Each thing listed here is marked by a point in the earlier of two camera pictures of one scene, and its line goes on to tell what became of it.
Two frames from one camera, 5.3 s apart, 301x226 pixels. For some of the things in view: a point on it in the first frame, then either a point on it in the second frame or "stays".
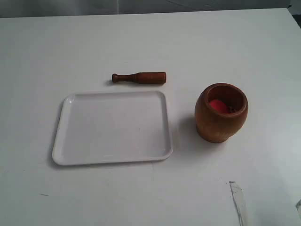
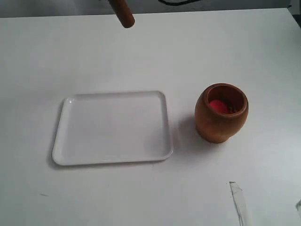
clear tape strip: (240, 204) stays
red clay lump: (219, 106) stays
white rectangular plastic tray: (111, 126) stays
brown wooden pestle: (145, 77) -> (123, 12)
